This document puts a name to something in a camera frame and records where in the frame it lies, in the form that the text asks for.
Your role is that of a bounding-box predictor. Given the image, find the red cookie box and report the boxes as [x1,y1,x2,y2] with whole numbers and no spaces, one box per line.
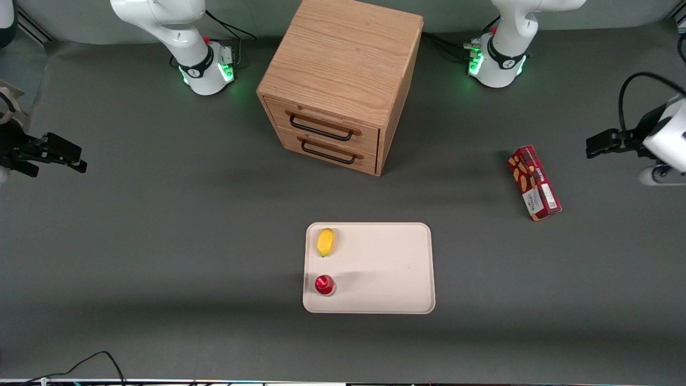
[508,145,562,222]

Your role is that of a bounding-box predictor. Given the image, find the beige plastic tray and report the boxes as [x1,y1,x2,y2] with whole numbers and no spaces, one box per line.
[302,222,436,315]

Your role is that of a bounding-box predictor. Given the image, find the dark grey table mat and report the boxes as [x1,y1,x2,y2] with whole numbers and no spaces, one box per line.
[0,21,686,382]

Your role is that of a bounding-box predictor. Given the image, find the wooden drawer front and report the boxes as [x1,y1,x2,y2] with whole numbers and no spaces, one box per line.
[264,98,381,157]
[275,127,378,175]

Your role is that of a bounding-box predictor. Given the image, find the yellow lemon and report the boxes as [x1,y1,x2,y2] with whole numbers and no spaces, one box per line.
[317,228,335,258]

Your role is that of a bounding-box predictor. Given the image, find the wooden drawer cabinet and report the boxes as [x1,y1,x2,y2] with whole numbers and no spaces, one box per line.
[256,0,424,177]

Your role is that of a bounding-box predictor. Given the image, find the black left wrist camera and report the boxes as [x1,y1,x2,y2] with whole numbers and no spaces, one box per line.
[598,128,652,161]

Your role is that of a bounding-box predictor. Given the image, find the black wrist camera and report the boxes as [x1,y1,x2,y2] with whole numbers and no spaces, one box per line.
[0,124,84,178]
[598,128,652,161]

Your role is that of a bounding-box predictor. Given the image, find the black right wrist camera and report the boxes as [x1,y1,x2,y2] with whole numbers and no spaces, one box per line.
[0,124,84,178]

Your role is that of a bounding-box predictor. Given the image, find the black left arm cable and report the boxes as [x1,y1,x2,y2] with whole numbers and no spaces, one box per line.
[618,72,686,133]

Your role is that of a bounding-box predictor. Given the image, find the beige bracket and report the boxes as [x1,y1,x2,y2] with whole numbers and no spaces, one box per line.
[0,80,29,128]

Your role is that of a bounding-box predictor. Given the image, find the aluminium frame rail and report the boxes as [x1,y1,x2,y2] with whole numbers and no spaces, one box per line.
[16,5,55,44]

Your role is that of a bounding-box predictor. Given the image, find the black left base cables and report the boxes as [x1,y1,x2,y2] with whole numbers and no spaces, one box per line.
[422,16,502,63]

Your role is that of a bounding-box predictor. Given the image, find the black base cables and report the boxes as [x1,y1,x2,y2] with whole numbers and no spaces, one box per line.
[422,16,502,63]
[205,10,258,69]

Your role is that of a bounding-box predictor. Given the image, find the black cable at table edge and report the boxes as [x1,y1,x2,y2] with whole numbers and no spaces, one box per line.
[21,351,127,386]

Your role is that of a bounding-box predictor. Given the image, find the black right base cables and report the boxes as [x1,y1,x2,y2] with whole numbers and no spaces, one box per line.
[205,10,258,69]

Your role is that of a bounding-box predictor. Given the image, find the black drawer handle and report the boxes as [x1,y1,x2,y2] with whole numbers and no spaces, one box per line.
[289,114,355,143]
[301,139,357,165]

